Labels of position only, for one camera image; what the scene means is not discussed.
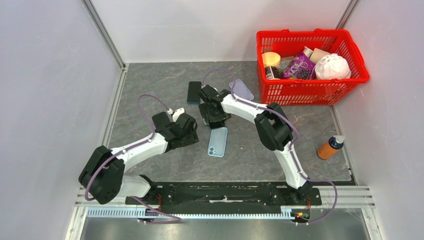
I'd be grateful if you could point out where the light blue phone case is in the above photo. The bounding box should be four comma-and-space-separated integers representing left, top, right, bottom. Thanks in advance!
207, 127, 228, 158

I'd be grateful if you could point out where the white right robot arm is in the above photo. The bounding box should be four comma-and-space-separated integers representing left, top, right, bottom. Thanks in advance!
198, 84, 313, 205

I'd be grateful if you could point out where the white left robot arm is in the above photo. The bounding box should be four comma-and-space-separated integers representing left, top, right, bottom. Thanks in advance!
78, 108, 199, 205

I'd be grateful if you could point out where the black phone teal edge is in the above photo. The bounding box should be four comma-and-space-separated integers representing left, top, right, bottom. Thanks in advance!
186, 81, 202, 104

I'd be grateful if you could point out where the lilac phone case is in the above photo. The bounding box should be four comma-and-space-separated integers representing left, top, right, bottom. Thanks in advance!
228, 79, 255, 101

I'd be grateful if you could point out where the yellow lid jar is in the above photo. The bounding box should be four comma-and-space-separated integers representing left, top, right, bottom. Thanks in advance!
261, 52, 281, 80

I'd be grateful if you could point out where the purple snack bag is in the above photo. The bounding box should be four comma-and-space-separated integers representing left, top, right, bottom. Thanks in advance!
281, 51, 316, 80

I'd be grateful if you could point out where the red plastic basket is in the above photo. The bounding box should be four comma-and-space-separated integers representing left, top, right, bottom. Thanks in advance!
256, 28, 370, 106

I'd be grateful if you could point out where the beige cardboard tube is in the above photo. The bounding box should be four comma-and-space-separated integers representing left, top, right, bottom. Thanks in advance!
309, 48, 330, 64

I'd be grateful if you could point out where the orange pump bottle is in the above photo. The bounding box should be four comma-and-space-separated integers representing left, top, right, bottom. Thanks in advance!
317, 135, 345, 160

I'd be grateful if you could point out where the white plastic bag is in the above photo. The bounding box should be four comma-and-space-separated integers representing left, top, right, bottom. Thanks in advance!
314, 53, 352, 80

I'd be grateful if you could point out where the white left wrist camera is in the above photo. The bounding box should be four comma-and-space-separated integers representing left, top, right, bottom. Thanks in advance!
171, 108, 186, 122

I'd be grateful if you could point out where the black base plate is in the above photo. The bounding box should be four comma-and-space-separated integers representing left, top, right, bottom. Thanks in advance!
140, 174, 322, 215

